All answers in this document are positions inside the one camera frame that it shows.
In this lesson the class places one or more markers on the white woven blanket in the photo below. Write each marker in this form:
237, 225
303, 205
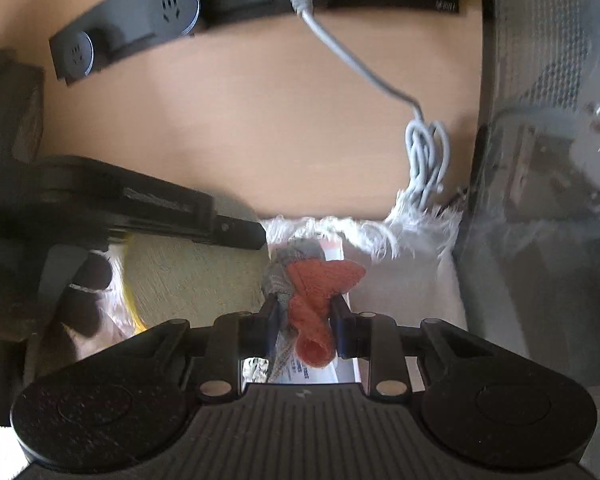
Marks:
420, 225

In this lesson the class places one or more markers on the orange sock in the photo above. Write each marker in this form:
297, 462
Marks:
315, 285

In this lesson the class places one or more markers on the black power strip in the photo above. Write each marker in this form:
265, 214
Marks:
130, 15

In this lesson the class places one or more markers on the grey patterned sock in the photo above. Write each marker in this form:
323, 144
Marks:
290, 257

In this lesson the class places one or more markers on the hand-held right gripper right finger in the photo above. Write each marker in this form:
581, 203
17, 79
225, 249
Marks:
339, 332

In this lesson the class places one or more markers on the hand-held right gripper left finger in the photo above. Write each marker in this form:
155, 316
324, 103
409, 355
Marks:
271, 322

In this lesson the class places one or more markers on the person's left hand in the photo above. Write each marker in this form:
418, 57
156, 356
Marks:
87, 272

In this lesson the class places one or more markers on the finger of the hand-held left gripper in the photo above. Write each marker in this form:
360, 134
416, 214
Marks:
180, 210

